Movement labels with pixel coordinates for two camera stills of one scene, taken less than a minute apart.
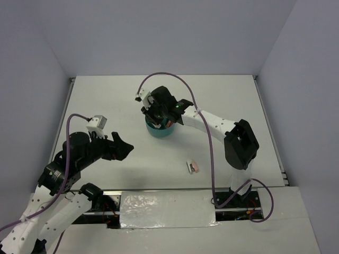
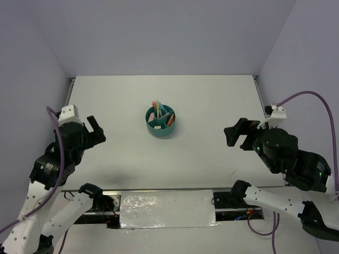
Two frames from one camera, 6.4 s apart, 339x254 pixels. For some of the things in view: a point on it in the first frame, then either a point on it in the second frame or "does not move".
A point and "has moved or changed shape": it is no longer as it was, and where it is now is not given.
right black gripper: x=148 y=112 → x=242 y=126
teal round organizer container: x=162 y=131 does not move
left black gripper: x=118 y=149 → x=97 y=136
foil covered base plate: x=159 y=209 does not move
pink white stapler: x=192 y=166 has moved or changed shape
